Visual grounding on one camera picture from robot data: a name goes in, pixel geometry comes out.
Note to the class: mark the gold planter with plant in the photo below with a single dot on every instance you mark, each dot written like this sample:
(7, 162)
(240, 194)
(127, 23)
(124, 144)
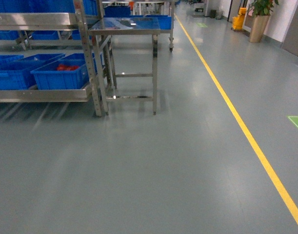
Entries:
(261, 11)

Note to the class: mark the stainless steel work table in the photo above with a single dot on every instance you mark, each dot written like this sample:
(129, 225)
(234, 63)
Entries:
(101, 34)

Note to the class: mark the stainless steel shelf rack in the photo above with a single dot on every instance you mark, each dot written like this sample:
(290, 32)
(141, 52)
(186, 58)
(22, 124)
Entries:
(95, 63)

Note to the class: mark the blue bin with red wrap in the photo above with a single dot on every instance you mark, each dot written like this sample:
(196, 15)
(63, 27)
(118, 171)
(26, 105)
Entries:
(48, 78)

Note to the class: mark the yellow mop bucket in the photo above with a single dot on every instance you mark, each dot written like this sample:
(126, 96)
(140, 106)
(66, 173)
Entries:
(237, 22)

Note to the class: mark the blue bin at left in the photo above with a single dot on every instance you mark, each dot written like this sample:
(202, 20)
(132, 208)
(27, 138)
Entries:
(16, 75)

